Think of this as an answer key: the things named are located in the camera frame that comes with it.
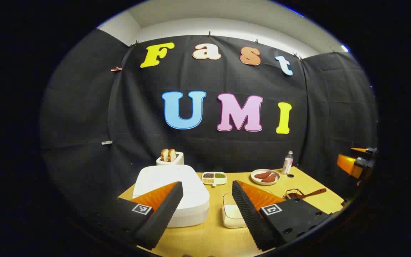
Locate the brown wooden spoon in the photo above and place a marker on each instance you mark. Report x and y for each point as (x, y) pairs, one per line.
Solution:
(312, 193)

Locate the black backdrop cloth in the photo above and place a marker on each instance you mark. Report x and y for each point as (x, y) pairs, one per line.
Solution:
(137, 107)

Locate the white rice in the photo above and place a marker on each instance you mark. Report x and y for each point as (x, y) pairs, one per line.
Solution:
(232, 211)

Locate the toasted bread slice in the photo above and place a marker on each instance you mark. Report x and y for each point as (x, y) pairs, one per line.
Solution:
(172, 155)
(164, 155)

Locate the white rice cooker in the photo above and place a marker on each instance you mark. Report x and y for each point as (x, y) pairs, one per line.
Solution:
(191, 200)

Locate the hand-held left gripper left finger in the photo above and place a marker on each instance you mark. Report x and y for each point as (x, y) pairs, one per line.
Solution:
(166, 210)

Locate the clear rice container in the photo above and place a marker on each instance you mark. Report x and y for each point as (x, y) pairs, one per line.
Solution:
(228, 221)

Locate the white toaster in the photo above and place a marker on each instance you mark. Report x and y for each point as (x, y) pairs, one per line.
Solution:
(177, 160)

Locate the white round plate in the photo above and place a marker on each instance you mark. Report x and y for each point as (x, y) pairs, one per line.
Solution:
(257, 180)

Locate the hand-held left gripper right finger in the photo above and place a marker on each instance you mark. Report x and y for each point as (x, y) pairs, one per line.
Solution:
(248, 214)

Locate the copper clip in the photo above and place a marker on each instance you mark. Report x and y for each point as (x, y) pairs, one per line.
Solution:
(116, 69)

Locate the white divided bean dish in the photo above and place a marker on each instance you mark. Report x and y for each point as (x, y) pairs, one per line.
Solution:
(214, 179)

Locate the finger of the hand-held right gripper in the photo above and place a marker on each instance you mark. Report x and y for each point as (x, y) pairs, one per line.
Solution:
(348, 164)
(364, 150)

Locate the clear bottle pink label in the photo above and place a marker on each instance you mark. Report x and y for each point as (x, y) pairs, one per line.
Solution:
(287, 164)

